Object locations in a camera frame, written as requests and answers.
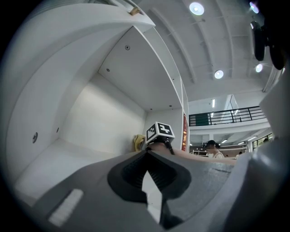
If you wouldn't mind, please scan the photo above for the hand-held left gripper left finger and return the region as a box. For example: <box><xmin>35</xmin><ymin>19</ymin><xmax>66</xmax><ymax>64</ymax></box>
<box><xmin>31</xmin><ymin>150</ymin><xmax>161</xmax><ymax>232</ymax></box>

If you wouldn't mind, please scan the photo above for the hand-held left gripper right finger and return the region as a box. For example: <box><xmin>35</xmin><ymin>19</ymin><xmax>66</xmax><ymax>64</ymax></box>
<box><xmin>148</xmin><ymin>150</ymin><xmax>236</xmax><ymax>229</ymax></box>

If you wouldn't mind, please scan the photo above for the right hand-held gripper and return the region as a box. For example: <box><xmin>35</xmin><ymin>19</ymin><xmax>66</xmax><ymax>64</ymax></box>
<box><xmin>144</xmin><ymin>121</ymin><xmax>176</xmax><ymax>151</ymax></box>

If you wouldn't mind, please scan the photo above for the yellow cloth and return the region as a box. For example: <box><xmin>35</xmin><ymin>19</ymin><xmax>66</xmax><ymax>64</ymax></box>
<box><xmin>133</xmin><ymin>134</ymin><xmax>146</xmax><ymax>152</ymax></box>

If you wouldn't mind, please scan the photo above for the white shelf cabinet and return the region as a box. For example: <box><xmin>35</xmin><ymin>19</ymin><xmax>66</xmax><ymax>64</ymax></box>
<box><xmin>4</xmin><ymin>0</ymin><xmax>190</xmax><ymax>204</ymax></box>

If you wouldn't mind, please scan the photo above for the person's right forearm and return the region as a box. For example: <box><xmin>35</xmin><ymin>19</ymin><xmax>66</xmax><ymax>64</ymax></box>
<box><xmin>150</xmin><ymin>143</ymin><xmax>237</xmax><ymax>165</ymax></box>

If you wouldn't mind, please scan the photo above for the red book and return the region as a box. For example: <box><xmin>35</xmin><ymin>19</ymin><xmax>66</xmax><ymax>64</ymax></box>
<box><xmin>181</xmin><ymin>113</ymin><xmax>189</xmax><ymax>152</ymax></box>

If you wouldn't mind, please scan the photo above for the black railing with green panel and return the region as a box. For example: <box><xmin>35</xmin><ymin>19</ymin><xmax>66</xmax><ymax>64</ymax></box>
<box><xmin>189</xmin><ymin>106</ymin><xmax>267</xmax><ymax>126</ymax></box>

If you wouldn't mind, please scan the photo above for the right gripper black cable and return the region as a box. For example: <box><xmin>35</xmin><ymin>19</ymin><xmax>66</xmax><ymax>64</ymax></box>
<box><xmin>165</xmin><ymin>140</ymin><xmax>175</xmax><ymax>155</ymax></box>

